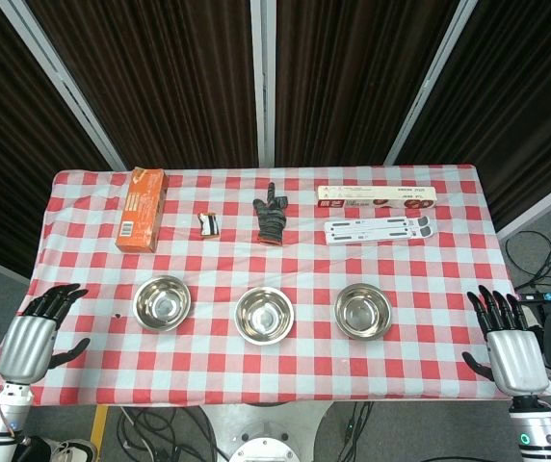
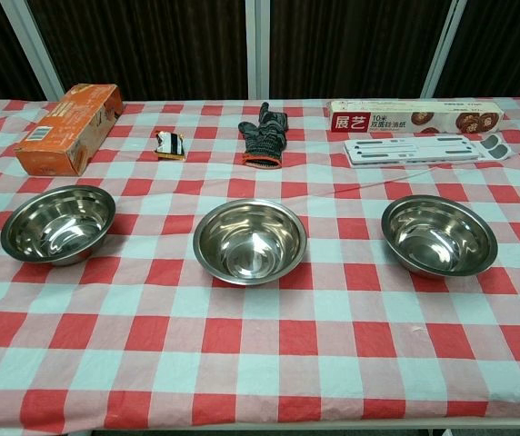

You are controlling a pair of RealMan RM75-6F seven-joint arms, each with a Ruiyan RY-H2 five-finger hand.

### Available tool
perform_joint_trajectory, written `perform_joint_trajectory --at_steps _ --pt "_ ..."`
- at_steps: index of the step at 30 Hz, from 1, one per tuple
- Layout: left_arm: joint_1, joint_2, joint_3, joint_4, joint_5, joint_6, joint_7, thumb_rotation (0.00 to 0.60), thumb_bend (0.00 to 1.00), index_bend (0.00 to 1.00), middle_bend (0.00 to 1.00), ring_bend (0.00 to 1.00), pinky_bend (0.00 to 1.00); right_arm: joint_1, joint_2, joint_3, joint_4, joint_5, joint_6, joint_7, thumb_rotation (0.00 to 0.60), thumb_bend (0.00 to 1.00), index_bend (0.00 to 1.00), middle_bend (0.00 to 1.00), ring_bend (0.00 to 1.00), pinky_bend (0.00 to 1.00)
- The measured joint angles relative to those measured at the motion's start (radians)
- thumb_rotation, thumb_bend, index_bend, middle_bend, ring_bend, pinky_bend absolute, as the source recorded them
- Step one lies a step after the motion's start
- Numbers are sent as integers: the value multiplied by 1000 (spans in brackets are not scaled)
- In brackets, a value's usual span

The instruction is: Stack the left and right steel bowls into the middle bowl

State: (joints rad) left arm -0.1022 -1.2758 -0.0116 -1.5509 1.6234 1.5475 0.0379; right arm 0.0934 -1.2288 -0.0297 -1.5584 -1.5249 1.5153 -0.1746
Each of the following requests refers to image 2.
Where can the white baking paper box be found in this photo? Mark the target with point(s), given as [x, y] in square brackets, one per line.
[401, 120]

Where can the white upright frame post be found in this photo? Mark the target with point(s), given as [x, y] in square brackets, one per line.
[258, 45]

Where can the grey knitted work glove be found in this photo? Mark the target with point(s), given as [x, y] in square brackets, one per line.
[264, 136]

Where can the crumpled black orange snack packet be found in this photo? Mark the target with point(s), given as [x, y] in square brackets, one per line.
[171, 145]

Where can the orange cardboard box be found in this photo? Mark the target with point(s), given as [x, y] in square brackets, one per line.
[69, 131]

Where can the steel bowl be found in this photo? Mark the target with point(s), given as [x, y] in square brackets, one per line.
[439, 238]
[251, 245]
[55, 227]

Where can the white slanted frame post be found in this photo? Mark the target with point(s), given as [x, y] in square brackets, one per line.
[446, 45]
[30, 45]

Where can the red white checked tablecloth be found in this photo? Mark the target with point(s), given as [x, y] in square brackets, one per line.
[260, 340]

